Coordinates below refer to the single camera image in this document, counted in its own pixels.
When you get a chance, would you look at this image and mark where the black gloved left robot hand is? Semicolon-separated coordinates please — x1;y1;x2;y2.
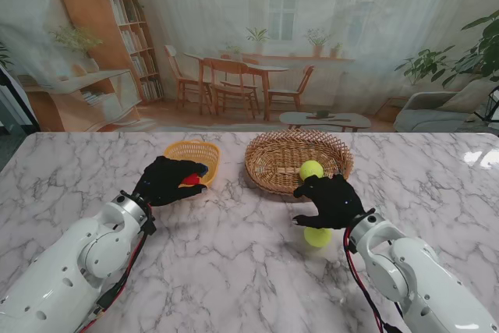
132;155;208;207

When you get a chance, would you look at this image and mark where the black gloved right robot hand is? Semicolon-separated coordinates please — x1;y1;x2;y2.
292;174;367;231

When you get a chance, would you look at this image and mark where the yellow-green tennis ball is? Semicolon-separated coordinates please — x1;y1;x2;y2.
303;226;333;248
299;160;324;181

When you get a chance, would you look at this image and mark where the yellow plastic basket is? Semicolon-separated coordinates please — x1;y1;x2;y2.
162;140;221;193

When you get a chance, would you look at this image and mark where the oval wicker basket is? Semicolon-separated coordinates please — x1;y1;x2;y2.
244;128;355;197

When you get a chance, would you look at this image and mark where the black tripod stand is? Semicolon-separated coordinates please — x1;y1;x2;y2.
473;85;499;123

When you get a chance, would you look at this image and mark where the printed room backdrop curtain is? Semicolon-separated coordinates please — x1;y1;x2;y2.
0;0;499;133

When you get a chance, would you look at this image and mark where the red and black right arm cable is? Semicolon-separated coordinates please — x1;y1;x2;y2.
342;227;405;333

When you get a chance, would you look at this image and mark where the red and black arm cable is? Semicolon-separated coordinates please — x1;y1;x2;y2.
77;207;157;332
342;227;405;333

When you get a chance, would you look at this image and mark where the red and black left arm cable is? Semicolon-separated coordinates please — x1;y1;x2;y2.
77;207;157;332

